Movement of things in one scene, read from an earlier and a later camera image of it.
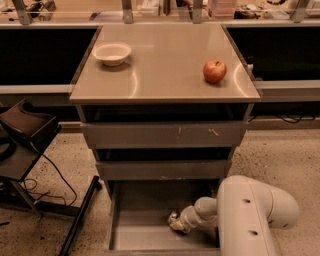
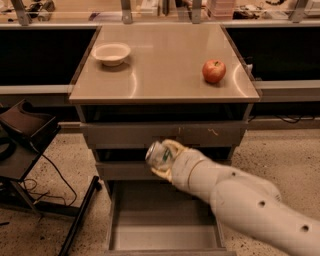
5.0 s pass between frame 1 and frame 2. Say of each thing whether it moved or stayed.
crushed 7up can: moved
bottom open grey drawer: stayed
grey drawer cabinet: stayed
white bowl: stayed
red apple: stayed
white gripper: moved
